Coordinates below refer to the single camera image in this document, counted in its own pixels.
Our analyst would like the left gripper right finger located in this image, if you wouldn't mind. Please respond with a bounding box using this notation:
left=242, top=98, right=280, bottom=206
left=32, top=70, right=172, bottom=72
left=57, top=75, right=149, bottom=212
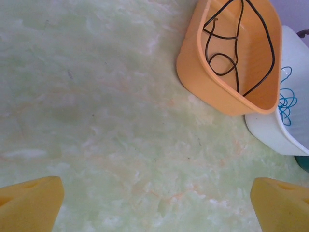
left=250, top=177, right=309, bottom=232

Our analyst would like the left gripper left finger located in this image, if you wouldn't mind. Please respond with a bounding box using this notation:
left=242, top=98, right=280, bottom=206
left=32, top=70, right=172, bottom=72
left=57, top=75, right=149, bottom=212
left=0, top=175, right=65, bottom=232

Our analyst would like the blue cable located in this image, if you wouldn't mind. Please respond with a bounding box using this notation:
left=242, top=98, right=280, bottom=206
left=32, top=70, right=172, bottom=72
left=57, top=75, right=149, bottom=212
left=277, top=66, right=298, bottom=127

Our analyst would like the black cable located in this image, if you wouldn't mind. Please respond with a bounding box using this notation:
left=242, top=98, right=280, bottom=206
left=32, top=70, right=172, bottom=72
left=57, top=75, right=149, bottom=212
left=202, top=0, right=276, bottom=97

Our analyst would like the white plastic bin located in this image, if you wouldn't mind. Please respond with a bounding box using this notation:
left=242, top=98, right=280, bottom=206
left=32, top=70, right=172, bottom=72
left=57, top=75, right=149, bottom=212
left=245, top=25, right=309, bottom=157

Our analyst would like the orange plastic bin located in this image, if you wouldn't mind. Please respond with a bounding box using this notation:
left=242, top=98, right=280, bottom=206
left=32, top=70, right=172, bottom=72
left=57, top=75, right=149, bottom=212
left=176, top=0, right=283, bottom=116

